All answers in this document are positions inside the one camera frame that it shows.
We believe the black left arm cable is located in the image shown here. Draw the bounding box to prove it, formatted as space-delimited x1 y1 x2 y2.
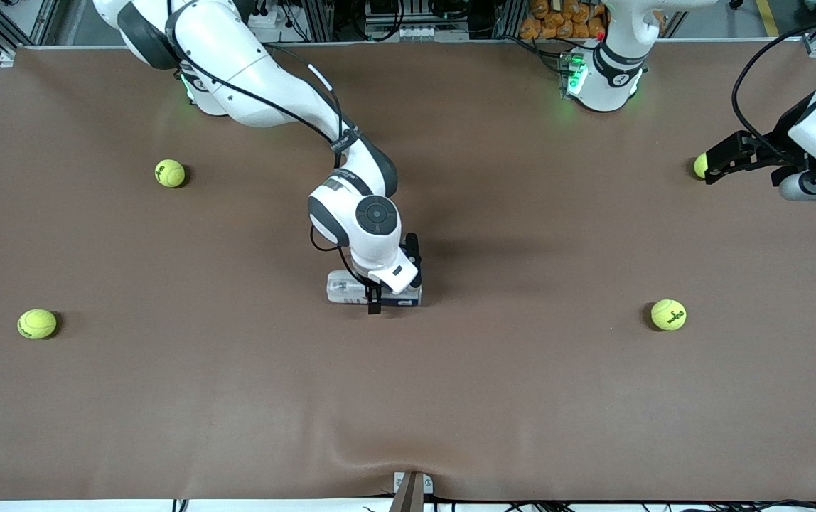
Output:
731 14 816 143

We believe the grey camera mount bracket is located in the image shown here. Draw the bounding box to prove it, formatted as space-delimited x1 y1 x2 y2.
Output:
394 471 434 512

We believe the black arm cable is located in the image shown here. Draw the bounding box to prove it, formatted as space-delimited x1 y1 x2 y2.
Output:
731 14 816 143
166 14 366 274

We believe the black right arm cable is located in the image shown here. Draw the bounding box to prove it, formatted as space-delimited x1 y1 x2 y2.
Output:
166 14 366 274

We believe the power strip with black plugs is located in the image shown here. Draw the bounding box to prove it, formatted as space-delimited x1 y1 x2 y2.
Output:
245 0 299 43

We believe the clear tennis ball can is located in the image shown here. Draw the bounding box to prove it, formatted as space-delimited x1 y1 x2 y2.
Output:
327 269 423 308

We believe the orange snack bag pile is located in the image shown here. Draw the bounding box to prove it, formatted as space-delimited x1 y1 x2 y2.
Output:
520 0 608 40

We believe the white power strip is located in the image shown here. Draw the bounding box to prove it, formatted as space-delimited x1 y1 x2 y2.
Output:
397 25 469 42

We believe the brown table mat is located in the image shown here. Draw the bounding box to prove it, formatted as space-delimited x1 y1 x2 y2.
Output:
0 39 816 502

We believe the aluminium station frame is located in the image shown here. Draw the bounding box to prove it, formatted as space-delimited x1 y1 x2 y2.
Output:
0 0 816 68

